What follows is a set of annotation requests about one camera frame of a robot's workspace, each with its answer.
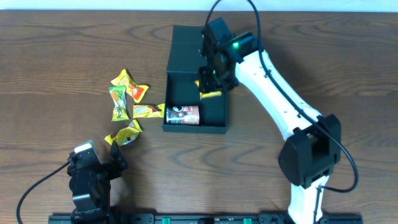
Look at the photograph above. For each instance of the yellow peanut butter sandwich packet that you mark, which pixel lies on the yellow peanut butter sandwich packet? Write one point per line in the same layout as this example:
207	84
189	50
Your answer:
135	90

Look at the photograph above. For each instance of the yellow Apollo wafer packet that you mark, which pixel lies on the yellow Apollo wafer packet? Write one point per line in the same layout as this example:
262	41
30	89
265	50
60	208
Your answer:
149	111

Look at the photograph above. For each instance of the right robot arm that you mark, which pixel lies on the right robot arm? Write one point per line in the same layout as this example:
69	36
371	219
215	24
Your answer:
312	141

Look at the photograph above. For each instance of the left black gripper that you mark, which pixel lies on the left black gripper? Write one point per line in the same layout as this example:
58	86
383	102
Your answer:
101	166

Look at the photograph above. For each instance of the small yellow biscuit packet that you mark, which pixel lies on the small yellow biscuit packet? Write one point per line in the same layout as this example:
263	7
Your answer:
210	94

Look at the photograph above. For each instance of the yellow crumpled snack packet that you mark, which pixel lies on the yellow crumpled snack packet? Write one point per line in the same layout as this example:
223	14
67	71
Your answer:
126	135

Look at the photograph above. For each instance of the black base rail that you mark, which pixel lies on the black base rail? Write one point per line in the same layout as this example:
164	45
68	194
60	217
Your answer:
147	218

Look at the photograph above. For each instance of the dark green open box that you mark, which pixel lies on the dark green open box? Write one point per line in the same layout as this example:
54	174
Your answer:
181	90

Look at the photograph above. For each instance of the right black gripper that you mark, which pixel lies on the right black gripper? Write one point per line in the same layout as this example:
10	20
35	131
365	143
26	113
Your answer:
207	76

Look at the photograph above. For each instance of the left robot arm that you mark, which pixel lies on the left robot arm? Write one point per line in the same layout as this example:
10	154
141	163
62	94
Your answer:
90	183

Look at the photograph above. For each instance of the green yellow snack packet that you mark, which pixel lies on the green yellow snack packet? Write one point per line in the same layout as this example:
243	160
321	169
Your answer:
120	109

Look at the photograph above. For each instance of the red Pringles can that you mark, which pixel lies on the red Pringles can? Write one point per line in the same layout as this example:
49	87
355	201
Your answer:
183	115

